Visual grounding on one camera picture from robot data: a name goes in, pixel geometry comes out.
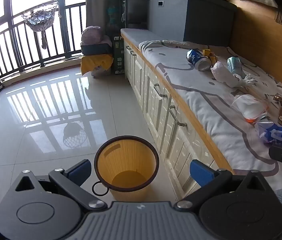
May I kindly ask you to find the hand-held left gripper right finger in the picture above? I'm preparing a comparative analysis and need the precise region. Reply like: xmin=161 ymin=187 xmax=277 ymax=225
xmin=175 ymin=159 xmax=272 ymax=211

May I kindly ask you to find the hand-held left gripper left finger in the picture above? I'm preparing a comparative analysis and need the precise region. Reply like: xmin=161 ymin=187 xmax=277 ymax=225
xmin=10 ymin=159 xmax=107 ymax=212

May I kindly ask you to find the blue and white packet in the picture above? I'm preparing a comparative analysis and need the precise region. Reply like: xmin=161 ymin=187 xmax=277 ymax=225
xmin=255 ymin=121 xmax=282 ymax=147

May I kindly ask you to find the yellow plastic wastebasket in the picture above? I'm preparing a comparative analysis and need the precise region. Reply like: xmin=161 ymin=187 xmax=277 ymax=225
xmin=92 ymin=135 xmax=160 ymax=202

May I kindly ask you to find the white and orange plastic bag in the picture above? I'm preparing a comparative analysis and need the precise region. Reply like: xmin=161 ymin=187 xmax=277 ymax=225
xmin=232 ymin=94 xmax=269 ymax=123

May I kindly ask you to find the white tissue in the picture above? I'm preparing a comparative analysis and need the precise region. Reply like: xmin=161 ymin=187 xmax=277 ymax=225
xmin=232 ymin=74 xmax=255 ymax=89

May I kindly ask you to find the small yellow carton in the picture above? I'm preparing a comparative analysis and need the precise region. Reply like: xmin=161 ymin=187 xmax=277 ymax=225
xmin=203 ymin=49 xmax=218 ymax=67

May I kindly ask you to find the printed white blanket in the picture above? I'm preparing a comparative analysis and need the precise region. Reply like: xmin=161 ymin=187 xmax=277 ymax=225
xmin=138 ymin=40 xmax=282 ymax=190

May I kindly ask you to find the white cabinet with wooden top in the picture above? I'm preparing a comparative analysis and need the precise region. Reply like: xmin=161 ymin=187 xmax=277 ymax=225
xmin=121 ymin=34 xmax=234 ymax=202

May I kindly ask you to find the teal drink can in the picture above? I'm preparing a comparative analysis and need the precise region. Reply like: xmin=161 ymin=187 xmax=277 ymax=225
xmin=227 ymin=57 xmax=246 ymax=79

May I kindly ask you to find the yellow cloth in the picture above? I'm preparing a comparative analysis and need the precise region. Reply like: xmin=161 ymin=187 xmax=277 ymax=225
xmin=81 ymin=53 xmax=114 ymax=76

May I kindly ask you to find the blue drink can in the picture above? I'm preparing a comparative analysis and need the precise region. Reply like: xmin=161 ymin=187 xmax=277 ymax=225
xmin=186 ymin=49 xmax=212 ymax=71

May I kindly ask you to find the green box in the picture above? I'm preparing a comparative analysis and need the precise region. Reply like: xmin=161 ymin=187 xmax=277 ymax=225
xmin=112 ymin=36 xmax=126 ymax=75

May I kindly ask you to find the black case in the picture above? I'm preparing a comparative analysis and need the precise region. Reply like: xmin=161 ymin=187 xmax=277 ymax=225
xmin=81 ymin=43 xmax=113 ymax=55

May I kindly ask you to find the black balcony railing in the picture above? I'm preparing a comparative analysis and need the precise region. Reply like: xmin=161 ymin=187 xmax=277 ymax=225
xmin=0 ymin=2 xmax=86 ymax=81

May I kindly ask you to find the grey storage box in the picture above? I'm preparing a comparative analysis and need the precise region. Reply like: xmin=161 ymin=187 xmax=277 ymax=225
xmin=146 ymin=0 xmax=238 ymax=48

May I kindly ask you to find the beige window curtain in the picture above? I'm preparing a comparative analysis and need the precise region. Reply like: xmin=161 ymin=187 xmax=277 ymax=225
xmin=86 ymin=0 xmax=109 ymax=34

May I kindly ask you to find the black shelf unit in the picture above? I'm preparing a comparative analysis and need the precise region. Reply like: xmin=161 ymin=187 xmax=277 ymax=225
xmin=107 ymin=0 xmax=156 ymax=30

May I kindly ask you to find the hanging wire basket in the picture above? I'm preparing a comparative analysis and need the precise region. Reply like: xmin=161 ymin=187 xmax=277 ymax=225
xmin=21 ymin=0 xmax=63 ymax=50

